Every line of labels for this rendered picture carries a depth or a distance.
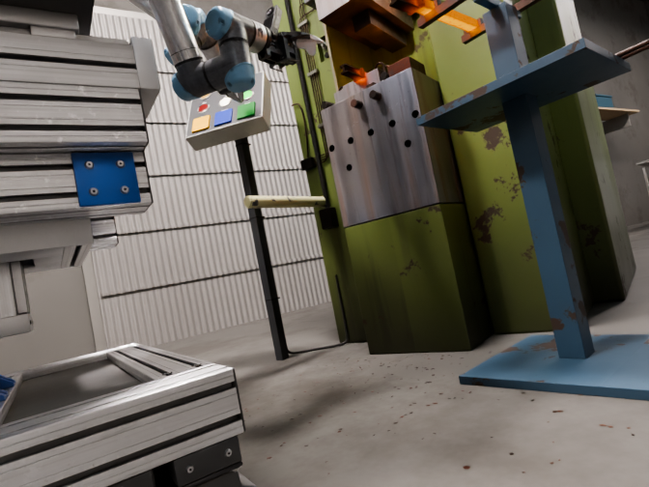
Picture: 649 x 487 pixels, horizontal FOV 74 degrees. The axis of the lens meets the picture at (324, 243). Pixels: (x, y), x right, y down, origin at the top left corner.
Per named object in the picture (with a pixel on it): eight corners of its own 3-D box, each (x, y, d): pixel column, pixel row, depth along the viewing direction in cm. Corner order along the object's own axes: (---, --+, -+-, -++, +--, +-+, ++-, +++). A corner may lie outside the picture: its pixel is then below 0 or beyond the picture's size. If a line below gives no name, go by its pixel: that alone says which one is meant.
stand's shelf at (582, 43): (585, 46, 82) (583, 37, 82) (416, 126, 112) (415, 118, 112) (631, 71, 101) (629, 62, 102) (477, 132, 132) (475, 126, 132)
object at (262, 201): (253, 207, 152) (250, 192, 152) (243, 211, 155) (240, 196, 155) (329, 206, 186) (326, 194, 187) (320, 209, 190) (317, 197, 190)
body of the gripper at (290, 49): (282, 73, 129) (252, 63, 119) (277, 45, 129) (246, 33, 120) (301, 62, 124) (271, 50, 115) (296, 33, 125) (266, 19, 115)
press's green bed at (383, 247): (471, 351, 134) (439, 203, 136) (369, 355, 157) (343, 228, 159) (518, 313, 178) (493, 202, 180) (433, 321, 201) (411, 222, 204)
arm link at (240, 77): (226, 100, 115) (218, 61, 116) (263, 87, 111) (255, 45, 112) (208, 91, 108) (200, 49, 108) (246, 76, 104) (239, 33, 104)
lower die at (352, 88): (381, 88, 152) (377, 65, 153) (336, 110, 164) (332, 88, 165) (431, 108, 185) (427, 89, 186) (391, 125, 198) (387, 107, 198)
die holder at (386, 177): (439, 202, 136) (410, 66, 139) (343, 227, 159) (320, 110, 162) (493, 202, 180) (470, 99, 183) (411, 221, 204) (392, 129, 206)
